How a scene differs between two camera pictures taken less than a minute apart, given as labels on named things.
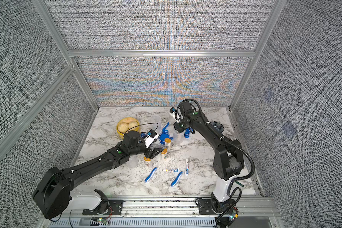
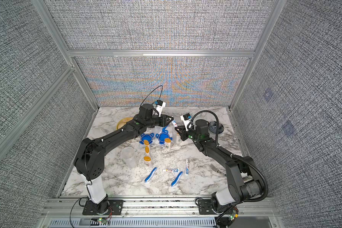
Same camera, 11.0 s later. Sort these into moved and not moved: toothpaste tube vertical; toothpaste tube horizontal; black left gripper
Moved: black left gripper
Not moved: toothpaste tube vertical; toothpaste tube horizontal
